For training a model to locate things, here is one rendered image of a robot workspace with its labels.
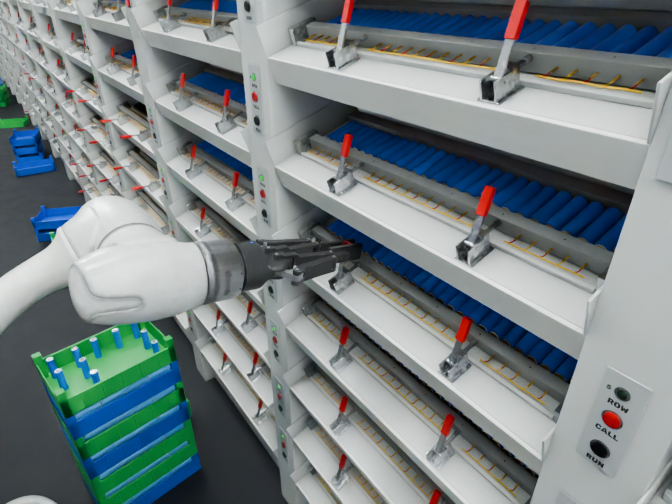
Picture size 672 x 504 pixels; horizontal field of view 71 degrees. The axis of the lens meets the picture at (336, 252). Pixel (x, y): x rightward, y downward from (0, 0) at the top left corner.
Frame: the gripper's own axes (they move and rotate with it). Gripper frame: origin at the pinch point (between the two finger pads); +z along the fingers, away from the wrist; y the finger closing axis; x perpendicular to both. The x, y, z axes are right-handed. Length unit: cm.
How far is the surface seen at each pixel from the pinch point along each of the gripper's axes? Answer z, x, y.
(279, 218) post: -1.8, -0.6, -18.0
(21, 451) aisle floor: -47, -112, -94
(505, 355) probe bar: 4.8, -2.4, 31.4
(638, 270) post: -5.9, 18.7, 44.8
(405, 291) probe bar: 4.7, -2.6, 12.1
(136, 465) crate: -21, -87, -49
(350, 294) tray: 1.2, -7.3, 3.0
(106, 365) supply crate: -26, -58, -60
